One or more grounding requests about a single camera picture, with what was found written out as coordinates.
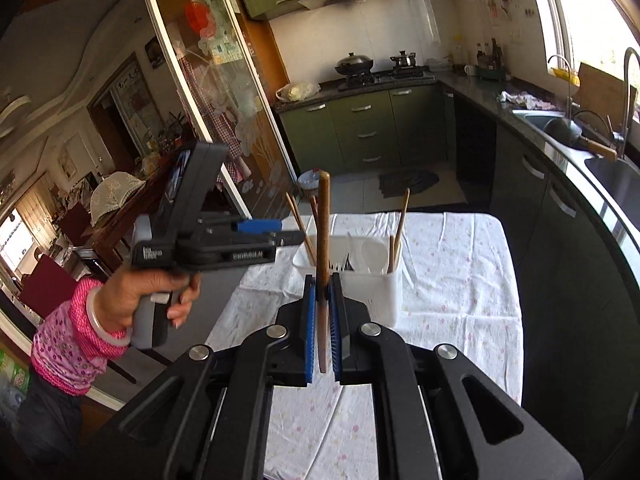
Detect small chrome faucet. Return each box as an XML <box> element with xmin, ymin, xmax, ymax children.
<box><xmin>547</xmin><ymin>54</ymin><xmax>576</xmax><ymax>113</ymax></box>

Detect floral glass sliding door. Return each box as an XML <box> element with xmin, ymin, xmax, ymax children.
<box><xmin>135</xmin><ymin>0</ymin><xmax>301</xmax><ymax>221</ymax></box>

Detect dark floor mat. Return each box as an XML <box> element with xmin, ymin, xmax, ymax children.
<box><xmin>377</xmin><ymin>170</ymin><xmax>441</xmax><ymax>198</ymax></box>

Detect wooden cutting board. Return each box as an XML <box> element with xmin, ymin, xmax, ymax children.
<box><xmin>577</xmin><ymin>61</ymin><xmax>640</xmax><ymax>123</ymax></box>

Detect dark wooden dining chair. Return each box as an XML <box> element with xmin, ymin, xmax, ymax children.
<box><xmin>20</xmin><ymin>252</ymin><xmax>81</xmax><ymax>321</ymax></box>

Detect red checked apron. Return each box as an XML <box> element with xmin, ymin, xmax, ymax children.
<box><xmin>177</xmin><ymin>55</ymin><xmax>251</xmax><ymax>183</ymax></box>

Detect person's left forearm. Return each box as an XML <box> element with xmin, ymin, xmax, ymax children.
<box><xmin>30</xmin><ymin>277</ymin><xmax>131</xmax><ymax>396</ymax></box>

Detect dark stone countertop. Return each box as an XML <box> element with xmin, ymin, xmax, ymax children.
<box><xmin>274</xmin><ymin>67</ymin><xmax>640</xmax><ymax>241</ymax></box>

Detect steel kitchen sink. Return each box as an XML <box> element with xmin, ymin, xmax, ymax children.
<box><xmin>510</xmin><ymin>107</ymin><xmax>640</xmax><ymax>221</ymax></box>

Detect white floral tablecloth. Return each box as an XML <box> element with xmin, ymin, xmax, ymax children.
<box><xmin>205</xmin><ymin>211</ymin><xmax>525</xmax><ymax>480</ymax></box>

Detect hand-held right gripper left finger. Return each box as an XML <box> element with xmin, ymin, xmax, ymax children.
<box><xmin>100</xmin><ymin>272</ymin><xmax>318</xmax><ymax>480</ymax></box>

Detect pale jade bangle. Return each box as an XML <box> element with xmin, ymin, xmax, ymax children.
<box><xmin>86</xmin><ymin>287</ymin><xmax>132</xmax><ymax>348</ymax></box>

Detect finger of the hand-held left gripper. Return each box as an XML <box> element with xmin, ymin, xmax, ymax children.
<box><xmin>272</xmin><ymin>230</ymin><xmax>307</xmax><ymax>248</ymax></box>
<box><xmin>235</xmin><ymin>219</ymin><xmax>282</xmax><ymax>235</ymax></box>

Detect white plastic bag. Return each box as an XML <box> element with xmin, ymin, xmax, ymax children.
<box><xmin>276</xmin><ymin>81</ymin><xmax>321</xmax><ymax>102</ymax></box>

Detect person's dark trousers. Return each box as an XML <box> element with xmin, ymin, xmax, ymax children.
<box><xmin>15</xmin><ymin>360</ymin><xmax>83</xmax><ymax>466</ymax></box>

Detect green base cabinets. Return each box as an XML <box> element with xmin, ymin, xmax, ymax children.
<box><xmin>277</xmin><ymin>85</ymin><xmax>640</xmax><ymax>461</ymax></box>

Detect framed wall picture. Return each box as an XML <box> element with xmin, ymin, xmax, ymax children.
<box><xmin>145</xmin><ymin>37</ymin><xmax>166</xmax><ymax>68</ymax></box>

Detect white plastic utensil holder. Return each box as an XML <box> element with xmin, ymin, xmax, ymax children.
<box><xmin>291</xmin><ymin>234</ymin><xmax>405</xmax><ymax>328</ymax></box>

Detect black gas stove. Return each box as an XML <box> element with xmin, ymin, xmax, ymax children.
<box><xmin>337</xmin><ymin>67</ymin><xmax>436</xmax><ymax>92</ymax></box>

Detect small trash bin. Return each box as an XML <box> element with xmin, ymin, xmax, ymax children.
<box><xmin>297</xmin><ymin>169</ymin><xmax>323</xmax><ymax>196</ymax></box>

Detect person's left hand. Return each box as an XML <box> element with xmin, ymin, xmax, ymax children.
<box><xmin>94</xmin><ymin>265</ymin><xmax>202</xmax><ymax>333</ymax></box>

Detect potted plants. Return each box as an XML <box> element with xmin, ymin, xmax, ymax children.
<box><xmin>145</xmin><ymin>110</ymin><xmax>193</xmax><ymax>153</ymax></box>

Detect green condiment tray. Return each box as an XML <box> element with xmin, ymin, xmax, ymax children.
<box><xmin>472</xmin><ymin>66</ymin><xmax>512</xmax><ymax>82</ymax></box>

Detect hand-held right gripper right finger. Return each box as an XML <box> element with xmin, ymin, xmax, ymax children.
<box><xmin>327</xmin><ymin>272</ymin><xmax>583</xmax><ymax>480</ymax></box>

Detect wall hanging decoration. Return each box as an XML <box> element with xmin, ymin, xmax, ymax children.
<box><xmin>482</xmin><ymin>0</ymin><xmax>533</xmax><ymax>23</ymax></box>

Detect kitchen window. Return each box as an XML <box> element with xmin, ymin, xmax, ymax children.
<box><xmin>522</xmin><ymin>0</ymin><xmax>640</xmax><ymax>86</ymax></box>

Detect black wok with lid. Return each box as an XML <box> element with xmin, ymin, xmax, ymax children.
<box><xmin>334</xmin><ymin>51</ymin><xmax>375</xmax><ymax>77</ymax></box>

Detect white lace cover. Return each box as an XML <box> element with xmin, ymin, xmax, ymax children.
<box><xmin>90</xmin><ymin>171</ymin><xmax>147</xmax><ymax>228</ymax></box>

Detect white plastic spoon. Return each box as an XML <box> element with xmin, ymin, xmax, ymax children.
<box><xmin>361</xmin><ymin>239</ymin><xmax>388</xmax><ymax>273</ymax></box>

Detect tall chrome faucet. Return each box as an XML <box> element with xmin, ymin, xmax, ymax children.
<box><xmin>612</xmin><ymin>47</ymin><xmax>640</xmax><ymax>158</ymax></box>

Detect crumpled dish cloth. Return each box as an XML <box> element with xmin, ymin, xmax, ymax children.
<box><xmin>496</xmin><ymin>90</ymin><xmax>556</xmax><ymax>111</ymax></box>

